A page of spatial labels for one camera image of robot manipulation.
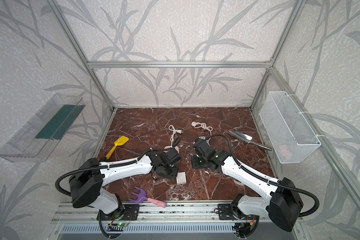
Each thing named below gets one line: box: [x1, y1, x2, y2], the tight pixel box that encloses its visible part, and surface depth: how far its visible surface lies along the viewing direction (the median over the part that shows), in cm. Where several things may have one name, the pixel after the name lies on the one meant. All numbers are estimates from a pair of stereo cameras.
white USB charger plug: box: [176, 172, 187, 185], surface depth 84 cm
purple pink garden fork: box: [128, 186, 167, 208], surface depth 79 cm
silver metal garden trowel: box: [228, 130, 272, 151], surface depth 103 cm
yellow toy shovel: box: [105, 135, 130, 160], surface depth 100 cm
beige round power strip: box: [191, 121, 213, 136], surface depth 109 cm
